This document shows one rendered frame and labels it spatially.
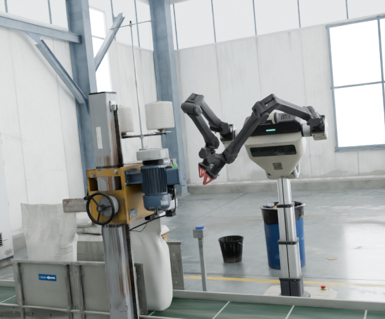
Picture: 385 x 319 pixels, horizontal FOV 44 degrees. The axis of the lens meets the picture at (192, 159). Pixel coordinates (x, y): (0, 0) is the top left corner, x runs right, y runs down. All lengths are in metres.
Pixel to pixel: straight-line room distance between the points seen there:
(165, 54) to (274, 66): 2.65
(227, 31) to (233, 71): 0.96
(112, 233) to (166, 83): 9.17
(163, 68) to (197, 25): 1.30
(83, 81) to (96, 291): 6.22
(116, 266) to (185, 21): 9.67
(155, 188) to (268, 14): 8.97
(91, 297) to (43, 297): 0.41
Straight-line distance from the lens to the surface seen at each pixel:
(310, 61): 10.85
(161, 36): 11.86
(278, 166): 3.20
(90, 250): 3.79
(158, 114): 2.68
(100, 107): 2.65
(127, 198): 2.63
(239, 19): 11.42
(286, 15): 11.14
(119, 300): 2.79
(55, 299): 3.40
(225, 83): 11.33
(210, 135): 2.95
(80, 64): 9.02
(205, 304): 3.19
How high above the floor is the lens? 1.48
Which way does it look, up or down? 3 degrees down
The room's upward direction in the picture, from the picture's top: 5 degrees counter-clockwise
